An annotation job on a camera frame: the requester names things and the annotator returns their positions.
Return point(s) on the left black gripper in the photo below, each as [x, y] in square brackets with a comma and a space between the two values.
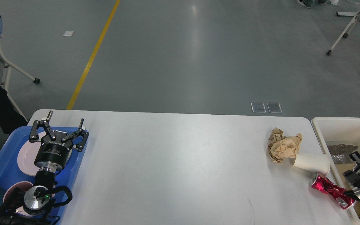
[54, 153]

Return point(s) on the pink plate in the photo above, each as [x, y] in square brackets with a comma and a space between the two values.
[28, 152]

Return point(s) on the crushed red can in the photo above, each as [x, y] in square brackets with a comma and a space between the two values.
[324, 185]

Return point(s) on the brown paper bag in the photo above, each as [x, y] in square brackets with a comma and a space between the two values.
[343, 168]

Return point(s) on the pink HOME mug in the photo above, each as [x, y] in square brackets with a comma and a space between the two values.
[28, 196]

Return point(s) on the brown paper ball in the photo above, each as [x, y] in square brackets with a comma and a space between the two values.
[281, 147]

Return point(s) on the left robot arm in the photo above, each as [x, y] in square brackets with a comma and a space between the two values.
[45, 179]

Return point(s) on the crumpled clear plastic wrap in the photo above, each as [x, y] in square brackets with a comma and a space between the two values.
[340, 150]

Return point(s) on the white paper cup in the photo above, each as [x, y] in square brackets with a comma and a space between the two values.
[313, 162]

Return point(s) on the white plastic bin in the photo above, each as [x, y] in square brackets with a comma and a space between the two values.
[339, 130]

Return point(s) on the right floor outlet plate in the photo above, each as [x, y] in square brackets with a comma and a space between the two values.
[274, 107]

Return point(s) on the floor outlet plate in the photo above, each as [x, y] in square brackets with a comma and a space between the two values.
[258, 107]
[274, 107]

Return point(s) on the left floor outlet plate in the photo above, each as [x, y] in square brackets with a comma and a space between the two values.
[258, 107]

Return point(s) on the walking person in jeans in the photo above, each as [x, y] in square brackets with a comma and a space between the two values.
[310, 3]

